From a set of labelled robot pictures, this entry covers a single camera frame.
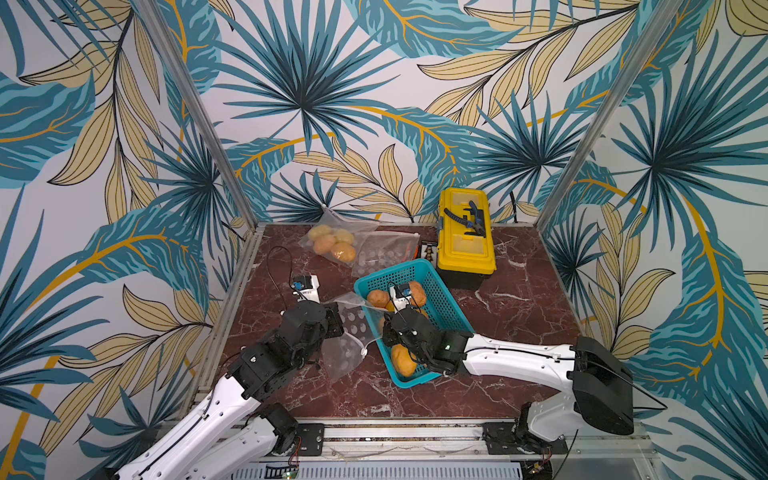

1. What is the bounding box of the teal plastic basket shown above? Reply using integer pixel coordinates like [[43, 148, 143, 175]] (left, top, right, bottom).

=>
[[354, 259, 473, 389]]

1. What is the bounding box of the clear dotted bag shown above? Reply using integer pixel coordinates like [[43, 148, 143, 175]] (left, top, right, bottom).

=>
[[351, 231, 420, 278], [321, 292, 386, 382]]

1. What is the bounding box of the yellow potato top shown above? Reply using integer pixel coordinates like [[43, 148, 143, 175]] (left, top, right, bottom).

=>
[[330, 242, 357, 263]]

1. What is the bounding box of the yellow potato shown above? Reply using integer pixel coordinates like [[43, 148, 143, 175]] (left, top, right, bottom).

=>
[[330, 242, 357, 263], [307, 224, 333, 242]]

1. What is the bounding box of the clear zipper bag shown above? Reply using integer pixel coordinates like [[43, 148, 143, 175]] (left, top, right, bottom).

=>
[[299, 208, 379, 266]]

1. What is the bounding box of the greenish potato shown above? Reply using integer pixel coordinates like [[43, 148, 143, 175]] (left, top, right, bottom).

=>
[[333, 228, 355, 245]]

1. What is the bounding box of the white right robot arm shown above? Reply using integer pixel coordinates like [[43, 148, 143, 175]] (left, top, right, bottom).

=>
[[383, 307, 634, 443]]

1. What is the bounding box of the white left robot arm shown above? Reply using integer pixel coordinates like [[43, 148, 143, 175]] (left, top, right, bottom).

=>
[[112, 300, 344, 479]]

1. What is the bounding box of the potato orange middle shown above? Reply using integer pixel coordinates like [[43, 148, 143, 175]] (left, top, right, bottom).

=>
[[409, 281, 427, 307]]

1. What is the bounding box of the yellow black toolbox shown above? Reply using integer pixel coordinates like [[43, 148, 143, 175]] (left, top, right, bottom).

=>
[[436, 187, 497, 291]]

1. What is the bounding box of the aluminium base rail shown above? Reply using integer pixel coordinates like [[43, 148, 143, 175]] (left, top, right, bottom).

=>
[[197, 416, 661, 480]]

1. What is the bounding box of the aluminium corner post left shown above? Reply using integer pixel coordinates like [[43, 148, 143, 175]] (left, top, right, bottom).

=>
[[134, 0, 258, 231]]

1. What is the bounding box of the aluminium corner post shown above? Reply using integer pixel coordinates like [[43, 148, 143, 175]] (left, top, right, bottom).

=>
[[134, 0, 258, 231], [534, 0, 682, 233]]

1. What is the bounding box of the aluminium corner post right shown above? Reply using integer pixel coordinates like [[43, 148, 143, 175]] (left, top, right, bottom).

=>
[[534, 0, 682, 233]]

